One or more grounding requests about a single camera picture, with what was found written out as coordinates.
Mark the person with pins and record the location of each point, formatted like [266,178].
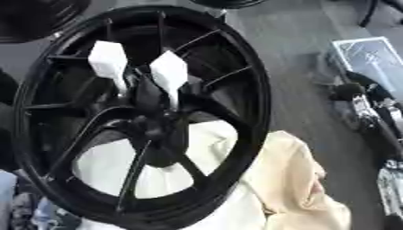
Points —
[294,179]

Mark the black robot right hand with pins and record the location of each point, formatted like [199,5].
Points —
[380,125]

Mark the black round wheel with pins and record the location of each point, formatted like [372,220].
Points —
[225,3]

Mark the black spoked wheel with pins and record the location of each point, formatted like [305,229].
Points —
[246,99]

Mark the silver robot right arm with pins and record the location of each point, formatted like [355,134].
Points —
[392,188]

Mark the black round tire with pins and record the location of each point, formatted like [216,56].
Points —
[31,18]

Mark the pale blue clear box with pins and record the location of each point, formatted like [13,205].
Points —
[367,60]

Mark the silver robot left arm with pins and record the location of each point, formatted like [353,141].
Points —
[39,212]

